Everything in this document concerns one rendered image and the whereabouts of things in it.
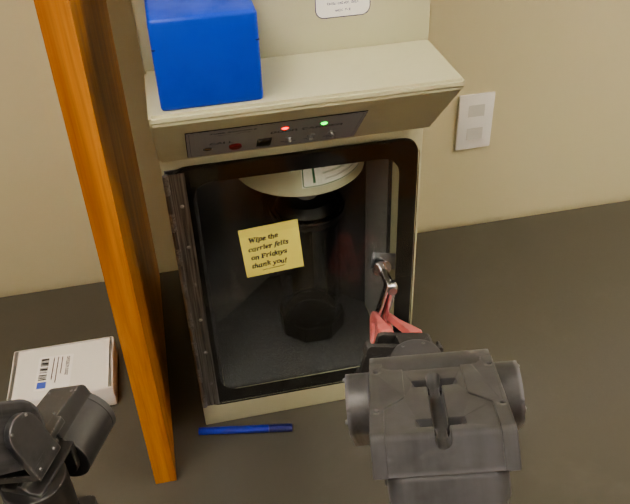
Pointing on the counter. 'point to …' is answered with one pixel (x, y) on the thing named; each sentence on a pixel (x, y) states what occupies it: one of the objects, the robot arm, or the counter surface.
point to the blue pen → (245, 429)
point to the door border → (177, 202)
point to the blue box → (204, 52)
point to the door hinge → (184, 282)
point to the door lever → (385, 289)
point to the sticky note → (271, 248)
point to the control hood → (323, 93)
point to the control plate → (195, 143)
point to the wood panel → (113, 204)
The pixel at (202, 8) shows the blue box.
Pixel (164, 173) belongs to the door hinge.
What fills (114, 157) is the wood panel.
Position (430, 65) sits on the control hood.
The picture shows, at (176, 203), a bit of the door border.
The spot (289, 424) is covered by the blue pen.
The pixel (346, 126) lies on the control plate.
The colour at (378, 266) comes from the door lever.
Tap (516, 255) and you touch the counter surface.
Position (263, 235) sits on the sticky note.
